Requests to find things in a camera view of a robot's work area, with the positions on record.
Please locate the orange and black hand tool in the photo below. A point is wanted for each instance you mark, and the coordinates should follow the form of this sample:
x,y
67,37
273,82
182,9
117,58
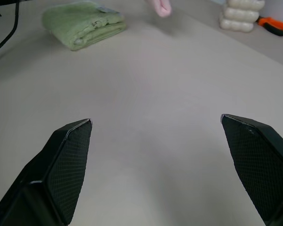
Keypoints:
x,y
274,26

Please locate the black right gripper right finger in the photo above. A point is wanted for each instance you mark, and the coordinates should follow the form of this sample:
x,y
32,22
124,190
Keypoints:
x,y
264,169

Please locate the green folded towel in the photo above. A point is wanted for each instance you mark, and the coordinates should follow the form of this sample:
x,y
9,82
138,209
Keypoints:
x,y
82,26

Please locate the person's bare hand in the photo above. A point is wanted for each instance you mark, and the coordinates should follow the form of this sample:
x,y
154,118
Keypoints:
x,y
161,7

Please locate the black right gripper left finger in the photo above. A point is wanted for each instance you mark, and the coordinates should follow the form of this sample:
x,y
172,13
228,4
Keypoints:
x,y
49,179

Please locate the cream bubble-shaped object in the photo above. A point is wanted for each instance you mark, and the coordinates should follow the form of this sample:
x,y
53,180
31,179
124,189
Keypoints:
x,y
240,16

